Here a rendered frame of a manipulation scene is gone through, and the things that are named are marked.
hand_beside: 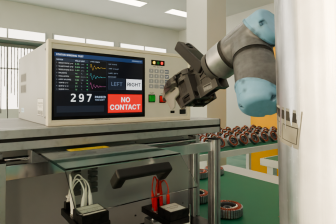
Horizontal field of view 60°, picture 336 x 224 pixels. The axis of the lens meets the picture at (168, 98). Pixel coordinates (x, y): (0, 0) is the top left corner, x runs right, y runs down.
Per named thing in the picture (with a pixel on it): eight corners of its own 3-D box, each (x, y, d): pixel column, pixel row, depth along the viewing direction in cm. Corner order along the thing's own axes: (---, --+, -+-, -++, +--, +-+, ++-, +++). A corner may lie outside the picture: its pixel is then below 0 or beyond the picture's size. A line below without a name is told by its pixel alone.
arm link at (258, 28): (261, 31, 49) (255, -3, 53) (217, 64, 57) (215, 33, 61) (292, 49, 52) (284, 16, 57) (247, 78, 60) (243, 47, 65)
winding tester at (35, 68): (190, 119, 93) (190, 55, 93) (47, 126, 67) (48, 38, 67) (130, 114, 125) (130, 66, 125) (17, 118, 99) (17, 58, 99)
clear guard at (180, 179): (198, 187, 57) (198, 157, 57) (77, 216, 43) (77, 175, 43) (120, 160, 83) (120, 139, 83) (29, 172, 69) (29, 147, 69)
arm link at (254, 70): (313, 95, 44) (299, 41, 50) (238, 96, 46) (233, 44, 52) (299, 119, 51) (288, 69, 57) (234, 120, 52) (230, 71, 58)
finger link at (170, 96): (159, 116, 76) (179, 102, 70) (153, 96, 78) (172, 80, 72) (168, 116, 78) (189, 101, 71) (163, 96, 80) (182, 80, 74)
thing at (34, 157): (58, 162, 71) (58, 145, 71) (31, 165, 67) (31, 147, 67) (53, 159, 74) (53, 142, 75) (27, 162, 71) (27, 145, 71)
